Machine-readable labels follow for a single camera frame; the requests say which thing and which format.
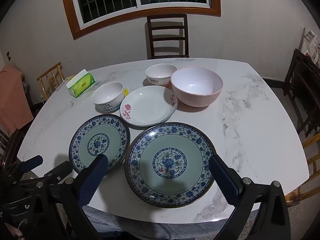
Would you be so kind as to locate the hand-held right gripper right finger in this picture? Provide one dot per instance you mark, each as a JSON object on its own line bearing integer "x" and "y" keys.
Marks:
{"x": 225, "y": 180}

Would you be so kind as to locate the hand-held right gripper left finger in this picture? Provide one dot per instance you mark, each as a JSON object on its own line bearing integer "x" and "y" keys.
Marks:
{"x": 92, "y": 180}

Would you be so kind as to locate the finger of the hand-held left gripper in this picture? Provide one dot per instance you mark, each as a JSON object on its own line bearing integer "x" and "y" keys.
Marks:
{"x": 31, "y": 163}
{"x": 58, "y": 172}

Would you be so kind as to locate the small blue floral plate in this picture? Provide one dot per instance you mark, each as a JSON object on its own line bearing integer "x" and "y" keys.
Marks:
{"x": 100, "y": 140}

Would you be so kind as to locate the large blue floral plate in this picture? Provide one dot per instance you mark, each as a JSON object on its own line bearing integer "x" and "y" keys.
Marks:
{"x": 170, "y": 165}

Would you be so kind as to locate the white bowl with blue stripe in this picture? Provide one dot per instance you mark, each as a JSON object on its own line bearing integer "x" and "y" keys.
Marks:
{"x": 107, "y": 97}

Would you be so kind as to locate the white plate with pink flowers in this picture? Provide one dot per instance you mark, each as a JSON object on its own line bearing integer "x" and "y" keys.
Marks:
{"x": 147, "y": 105}

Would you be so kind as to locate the large pink bowl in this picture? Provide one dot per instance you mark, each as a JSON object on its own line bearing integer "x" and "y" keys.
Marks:
{"x": 195, "y": 85}

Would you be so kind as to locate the white bowl with pink stripe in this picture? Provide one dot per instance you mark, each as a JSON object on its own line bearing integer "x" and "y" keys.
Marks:
{"x": 157, "y": 73}

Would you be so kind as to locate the pink cloth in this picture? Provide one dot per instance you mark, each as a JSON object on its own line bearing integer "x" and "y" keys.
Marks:
{"x": 12, "y": 100}

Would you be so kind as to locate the bamboo chair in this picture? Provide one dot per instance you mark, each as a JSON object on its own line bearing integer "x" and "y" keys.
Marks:
{"x": 312, "y": 160}
{"x": 51, "y": 71}

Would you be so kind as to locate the green tissue box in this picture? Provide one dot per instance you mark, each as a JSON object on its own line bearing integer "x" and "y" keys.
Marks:
{"x": 82, "y": 82}

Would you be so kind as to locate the round yellow warning sticker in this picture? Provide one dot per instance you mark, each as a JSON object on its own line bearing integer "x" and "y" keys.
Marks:
{"x": 125, "y": 91}

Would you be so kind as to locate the stacked dark wooden chairs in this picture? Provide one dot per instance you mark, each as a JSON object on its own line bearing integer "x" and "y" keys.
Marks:
{"x": 300, "y": 80}

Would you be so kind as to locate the pile of printed papers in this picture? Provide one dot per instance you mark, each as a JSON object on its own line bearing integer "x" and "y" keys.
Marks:
{"x": 311, "y": 45}

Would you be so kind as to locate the dark wooden slatted chair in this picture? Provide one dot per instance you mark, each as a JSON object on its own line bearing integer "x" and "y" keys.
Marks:
{"x": 167, "y": 21}

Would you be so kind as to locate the dark wall switch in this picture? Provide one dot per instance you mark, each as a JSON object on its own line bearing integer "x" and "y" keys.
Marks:
{"x": 8, "y": 56}

